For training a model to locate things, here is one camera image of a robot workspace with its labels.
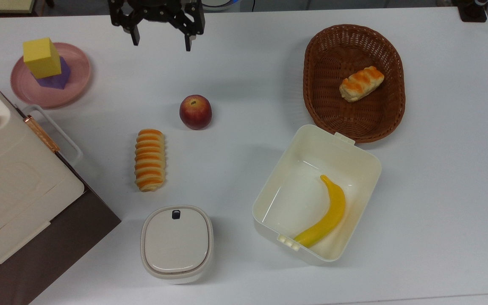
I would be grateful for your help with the brown wicker oval basket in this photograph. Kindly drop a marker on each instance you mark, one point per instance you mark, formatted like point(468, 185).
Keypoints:
point(333, 51)

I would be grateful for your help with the purple cube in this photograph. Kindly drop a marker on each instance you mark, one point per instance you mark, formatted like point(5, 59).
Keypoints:
point(58, 80)

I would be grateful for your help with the long striped bread roll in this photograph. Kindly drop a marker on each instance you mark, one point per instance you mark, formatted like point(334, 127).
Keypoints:
point(150, 160)

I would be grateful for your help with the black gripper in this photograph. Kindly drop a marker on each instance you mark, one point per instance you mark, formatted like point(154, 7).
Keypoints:
point(159, 8)

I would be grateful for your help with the pink round plate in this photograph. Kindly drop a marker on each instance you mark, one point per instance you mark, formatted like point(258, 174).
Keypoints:
point(79, 84)

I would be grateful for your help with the yellow toy banana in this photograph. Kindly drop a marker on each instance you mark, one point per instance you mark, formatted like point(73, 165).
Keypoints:
point(333, 212)

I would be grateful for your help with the red apple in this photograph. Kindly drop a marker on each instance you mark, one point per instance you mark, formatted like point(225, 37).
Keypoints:
point(195, 112)

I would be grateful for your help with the black stand base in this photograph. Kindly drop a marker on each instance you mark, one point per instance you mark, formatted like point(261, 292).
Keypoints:
point(470, 10)

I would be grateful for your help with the yellow cube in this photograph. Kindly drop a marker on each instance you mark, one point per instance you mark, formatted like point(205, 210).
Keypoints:
point(41, 57)

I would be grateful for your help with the small white lidded trash can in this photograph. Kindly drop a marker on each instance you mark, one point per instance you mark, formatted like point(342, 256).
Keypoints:
point(176, 243)

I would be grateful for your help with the copper coloured latch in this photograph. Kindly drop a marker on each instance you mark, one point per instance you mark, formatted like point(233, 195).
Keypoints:
point(41, 134)

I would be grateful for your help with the dark brown base panel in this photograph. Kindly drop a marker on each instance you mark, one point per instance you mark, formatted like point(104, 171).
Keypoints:
point(57, 245)

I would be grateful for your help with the white plastic open bin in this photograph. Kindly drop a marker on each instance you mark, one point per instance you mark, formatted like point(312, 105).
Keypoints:
point(295, 190)

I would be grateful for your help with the short orange glazed bread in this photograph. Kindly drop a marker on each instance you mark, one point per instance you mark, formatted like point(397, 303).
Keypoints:
point(360, 84)

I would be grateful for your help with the pale yellow flat object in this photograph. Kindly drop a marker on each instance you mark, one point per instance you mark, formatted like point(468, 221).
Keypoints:
point(2, 5)

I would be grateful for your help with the white round object blue rim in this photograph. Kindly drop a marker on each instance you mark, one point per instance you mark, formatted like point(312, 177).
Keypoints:
point(220, 4)

